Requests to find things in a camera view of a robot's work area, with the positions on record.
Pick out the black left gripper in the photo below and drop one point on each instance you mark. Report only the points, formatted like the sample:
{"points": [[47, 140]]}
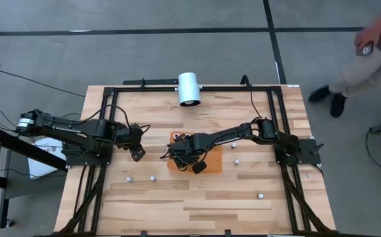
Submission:
{"points": [[132, 135]]}

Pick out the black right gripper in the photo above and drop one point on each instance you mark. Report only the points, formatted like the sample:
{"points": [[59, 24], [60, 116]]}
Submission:
{"points": [[190, 149]]}

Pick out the black-capped food coloring bottle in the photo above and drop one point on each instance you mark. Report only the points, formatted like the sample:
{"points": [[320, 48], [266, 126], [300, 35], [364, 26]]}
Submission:
{"points": [[187, 135]]}

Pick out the red-capped food coloring bottle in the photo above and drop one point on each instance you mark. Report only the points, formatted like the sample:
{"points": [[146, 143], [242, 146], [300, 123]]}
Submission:
{"points": [[177, 135]]}

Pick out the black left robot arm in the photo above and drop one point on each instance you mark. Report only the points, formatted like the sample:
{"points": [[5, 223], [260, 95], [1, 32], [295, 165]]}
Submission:
{"points": [[78, 130]]}

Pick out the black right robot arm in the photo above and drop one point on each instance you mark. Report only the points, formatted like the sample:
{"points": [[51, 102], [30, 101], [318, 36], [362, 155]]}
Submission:
{"points": [[233, 133]]}

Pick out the translucent orange plastic tray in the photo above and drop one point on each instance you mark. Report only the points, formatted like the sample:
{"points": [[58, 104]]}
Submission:
{"points": [[214, 161]]}

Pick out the black power strip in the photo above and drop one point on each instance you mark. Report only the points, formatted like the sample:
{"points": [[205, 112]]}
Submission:
{"points": [[150, 81]]}

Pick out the white paper sheet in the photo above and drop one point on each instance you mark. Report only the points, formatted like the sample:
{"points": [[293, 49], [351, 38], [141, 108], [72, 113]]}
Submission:
{"points": [[40, 171]]}

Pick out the person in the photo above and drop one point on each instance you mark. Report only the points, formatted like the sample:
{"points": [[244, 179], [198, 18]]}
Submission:
{"points": [[368, 70]]}

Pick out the black phone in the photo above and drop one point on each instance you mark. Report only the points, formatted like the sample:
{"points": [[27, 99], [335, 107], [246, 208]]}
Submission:
{"points": [[364, 50]]}

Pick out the person's hand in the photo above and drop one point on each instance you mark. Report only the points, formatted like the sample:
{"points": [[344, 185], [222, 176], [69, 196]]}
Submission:
{"points": [[368, 36]]}

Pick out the black aluminium table frame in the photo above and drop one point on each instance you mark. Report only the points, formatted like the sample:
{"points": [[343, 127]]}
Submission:
{"points": [[137, 89]]}

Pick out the black desk frame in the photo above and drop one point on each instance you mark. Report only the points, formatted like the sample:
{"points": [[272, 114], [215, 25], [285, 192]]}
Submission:
{"points": [[19, 145]]}

